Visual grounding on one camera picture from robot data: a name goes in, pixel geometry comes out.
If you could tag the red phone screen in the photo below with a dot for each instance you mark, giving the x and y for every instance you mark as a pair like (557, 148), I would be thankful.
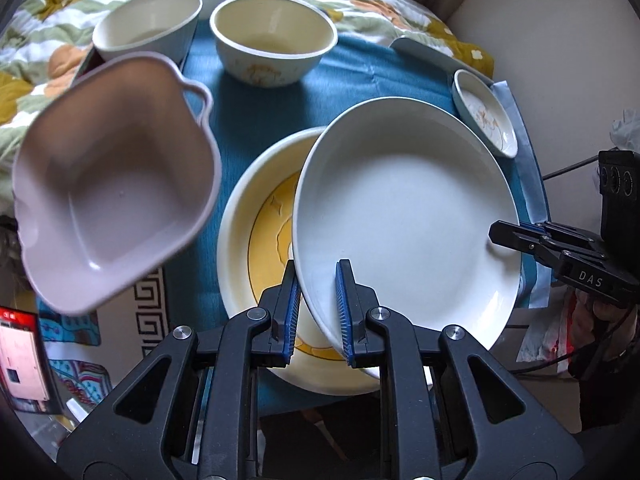
(20, 355)

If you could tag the long grey tray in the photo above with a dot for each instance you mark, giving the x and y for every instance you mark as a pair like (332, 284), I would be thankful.
(425, 52)

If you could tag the white crumpled bag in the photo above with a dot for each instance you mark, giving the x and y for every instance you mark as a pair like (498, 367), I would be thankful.
(627, 127)

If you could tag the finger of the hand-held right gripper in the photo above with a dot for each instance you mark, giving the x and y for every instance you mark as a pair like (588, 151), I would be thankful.
(575, 237)
(515, 242)

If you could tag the plain cream bowl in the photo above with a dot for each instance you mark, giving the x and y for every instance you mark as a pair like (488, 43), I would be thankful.
(150, 15)

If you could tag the cream bowl with flower print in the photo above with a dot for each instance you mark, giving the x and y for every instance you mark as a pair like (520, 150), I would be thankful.
(270, 67)

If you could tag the blue tablecloth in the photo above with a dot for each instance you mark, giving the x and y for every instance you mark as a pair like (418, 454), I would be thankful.
(240, 110)

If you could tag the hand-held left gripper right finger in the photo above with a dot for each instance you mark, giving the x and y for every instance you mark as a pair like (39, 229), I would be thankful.
(345, 310)

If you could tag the floral blanket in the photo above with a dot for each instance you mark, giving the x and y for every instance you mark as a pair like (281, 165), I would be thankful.
(50, 20)

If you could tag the clear plastic bag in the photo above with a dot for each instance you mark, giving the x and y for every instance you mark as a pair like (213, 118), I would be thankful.
(545, 340)

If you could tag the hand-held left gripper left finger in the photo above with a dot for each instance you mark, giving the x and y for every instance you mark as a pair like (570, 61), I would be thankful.
(287, 310)

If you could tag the small flower print saucer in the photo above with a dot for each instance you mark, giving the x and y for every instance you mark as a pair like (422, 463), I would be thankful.
(485, 110)

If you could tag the white plate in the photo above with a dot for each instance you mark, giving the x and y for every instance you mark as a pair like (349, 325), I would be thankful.
(400, 210)

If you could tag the yellow patterned plate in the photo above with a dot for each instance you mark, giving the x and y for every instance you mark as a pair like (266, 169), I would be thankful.
(240, 260)

